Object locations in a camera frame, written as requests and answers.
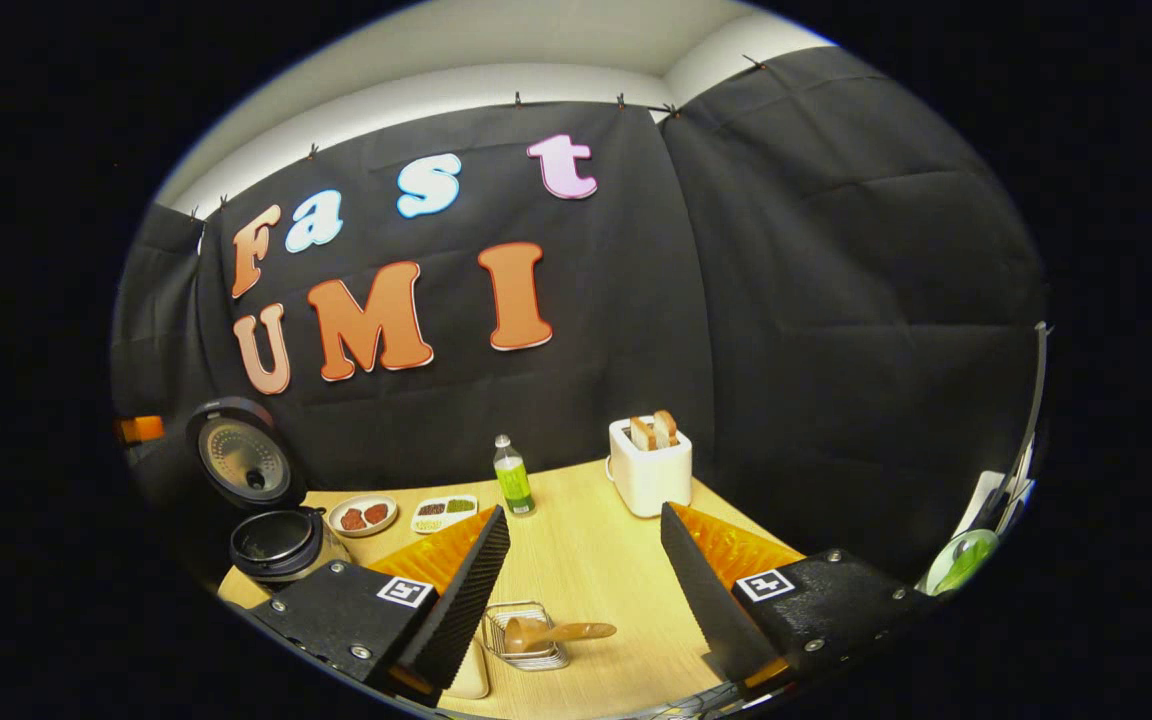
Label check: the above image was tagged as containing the white board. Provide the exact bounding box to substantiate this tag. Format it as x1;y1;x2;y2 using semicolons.
954;470;1037;541

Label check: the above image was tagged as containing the black backdrop cloth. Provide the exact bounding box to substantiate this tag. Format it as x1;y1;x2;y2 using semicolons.
111;45;1052;591

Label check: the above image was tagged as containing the white divided grain tray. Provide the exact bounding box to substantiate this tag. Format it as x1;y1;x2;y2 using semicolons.
410;494;480;535

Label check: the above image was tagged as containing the green drink bottle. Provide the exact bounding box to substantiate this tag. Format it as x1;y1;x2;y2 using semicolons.
493;434;537;517

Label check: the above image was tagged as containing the wire chopstick holder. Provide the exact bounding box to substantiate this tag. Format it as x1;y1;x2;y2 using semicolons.
481;601;571;672

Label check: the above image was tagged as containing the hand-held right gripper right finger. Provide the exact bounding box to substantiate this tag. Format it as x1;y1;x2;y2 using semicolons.
660;502;932;703

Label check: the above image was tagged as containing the green and white round object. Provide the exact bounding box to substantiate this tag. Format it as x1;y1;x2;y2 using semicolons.
921;528;1000;598

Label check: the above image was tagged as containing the round plate with red food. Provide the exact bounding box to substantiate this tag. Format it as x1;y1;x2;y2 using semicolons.
328;494;399;538

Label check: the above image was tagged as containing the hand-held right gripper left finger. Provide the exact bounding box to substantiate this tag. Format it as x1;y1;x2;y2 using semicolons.
236;505;514;709

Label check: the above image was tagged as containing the white toaster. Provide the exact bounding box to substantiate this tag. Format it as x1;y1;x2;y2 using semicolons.
608;415;694;519

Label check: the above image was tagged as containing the row of small backdrop clips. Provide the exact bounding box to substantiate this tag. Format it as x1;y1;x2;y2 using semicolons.
186;52;772;223

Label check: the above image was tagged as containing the black and cream rice cooker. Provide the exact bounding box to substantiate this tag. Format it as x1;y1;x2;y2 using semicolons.
184;396;353;591

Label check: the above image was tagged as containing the dark metal stand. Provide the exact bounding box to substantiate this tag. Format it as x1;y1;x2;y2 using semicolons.
996;320;1052;521

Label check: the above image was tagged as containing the white square rice box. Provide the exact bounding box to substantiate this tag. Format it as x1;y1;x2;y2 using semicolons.
441;635;492;701

